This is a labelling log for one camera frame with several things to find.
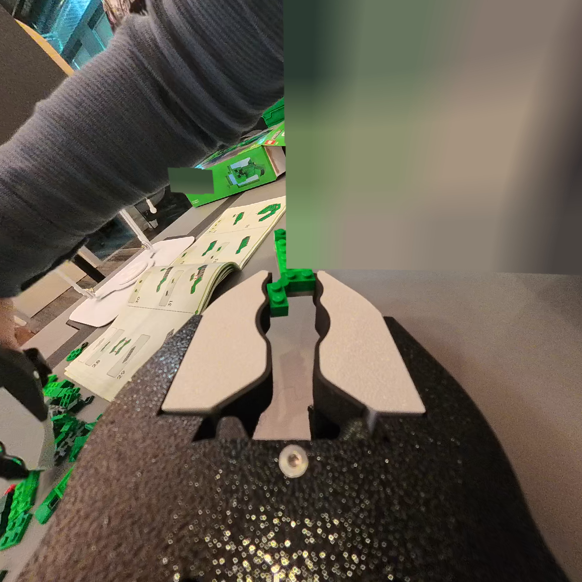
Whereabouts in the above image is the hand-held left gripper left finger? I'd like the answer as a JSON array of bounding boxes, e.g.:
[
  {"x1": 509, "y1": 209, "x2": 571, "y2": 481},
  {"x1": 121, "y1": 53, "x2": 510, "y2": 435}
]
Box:
[{"x1": 161, "y1": 270, "x2": 273, "y2": 415}]

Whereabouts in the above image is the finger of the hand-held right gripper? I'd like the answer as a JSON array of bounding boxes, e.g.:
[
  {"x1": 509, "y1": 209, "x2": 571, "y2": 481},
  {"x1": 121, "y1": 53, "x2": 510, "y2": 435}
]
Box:
[{"x1": 36, "y1": 417, "x2": 59, "y2": 473}]

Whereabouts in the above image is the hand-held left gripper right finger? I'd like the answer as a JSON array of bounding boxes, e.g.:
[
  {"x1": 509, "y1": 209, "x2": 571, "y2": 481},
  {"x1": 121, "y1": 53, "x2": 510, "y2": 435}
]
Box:
[{"x1": 313, "y1": 271, "x2": 426, "y2": 433}]

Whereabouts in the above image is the pile of green toy bricks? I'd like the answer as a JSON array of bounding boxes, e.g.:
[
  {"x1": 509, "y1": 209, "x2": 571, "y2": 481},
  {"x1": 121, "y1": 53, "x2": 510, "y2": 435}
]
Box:
[{"x1": 0, "y1": 341, "x2": 103, "y2": 551}]

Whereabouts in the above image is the green and grey brick assembly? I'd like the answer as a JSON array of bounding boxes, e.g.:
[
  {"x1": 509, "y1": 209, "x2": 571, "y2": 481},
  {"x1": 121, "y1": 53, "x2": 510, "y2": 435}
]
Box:
[{"x1": 266, "y1": 229, "x2": 316, "y2": 318}]

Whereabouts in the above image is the person's right forearm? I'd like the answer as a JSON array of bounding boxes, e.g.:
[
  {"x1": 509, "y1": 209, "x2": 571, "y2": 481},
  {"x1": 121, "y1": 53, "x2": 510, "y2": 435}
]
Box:
[{"x1": 0, "y1": 0, "x2": 285, "y2": 298}]

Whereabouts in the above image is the person's right hand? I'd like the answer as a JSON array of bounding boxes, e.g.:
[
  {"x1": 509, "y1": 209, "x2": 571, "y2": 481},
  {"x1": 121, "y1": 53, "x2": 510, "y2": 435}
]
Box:
[{"x1": 0, "y1": 298, "x2": 30, "y2": 353}]

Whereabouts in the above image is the open instruction booklet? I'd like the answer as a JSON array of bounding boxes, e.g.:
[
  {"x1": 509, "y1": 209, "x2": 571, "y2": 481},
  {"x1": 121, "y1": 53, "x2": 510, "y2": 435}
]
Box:
[{"x1": 64, "y1": 196, "x2": 287, "y2": 403}]

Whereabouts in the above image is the white stand base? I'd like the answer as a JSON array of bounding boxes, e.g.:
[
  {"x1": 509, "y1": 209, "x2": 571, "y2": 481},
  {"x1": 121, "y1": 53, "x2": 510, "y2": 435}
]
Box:
[{"x1": 68, "y1": 207, "x2": 196, "y2": 326}]

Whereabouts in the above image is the green toy brick box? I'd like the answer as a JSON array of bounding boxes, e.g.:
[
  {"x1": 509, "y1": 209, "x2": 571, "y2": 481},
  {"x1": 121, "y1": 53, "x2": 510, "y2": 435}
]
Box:
[{"x1": 186, "y1": 127, "x2": 286, "y2": 208}]

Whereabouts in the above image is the green container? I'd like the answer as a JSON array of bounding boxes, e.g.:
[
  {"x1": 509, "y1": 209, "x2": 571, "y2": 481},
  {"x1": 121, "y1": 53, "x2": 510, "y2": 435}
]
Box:
[{"x1": 261, "y1": 98, "x2": 285, "y2": 129}]

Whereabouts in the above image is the black panel with wooden frame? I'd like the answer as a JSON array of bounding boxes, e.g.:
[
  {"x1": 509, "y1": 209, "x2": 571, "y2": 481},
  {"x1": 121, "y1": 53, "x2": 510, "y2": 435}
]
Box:
[{"x1": 0, "y1": 7, "x2": 75, "y2": 132}]

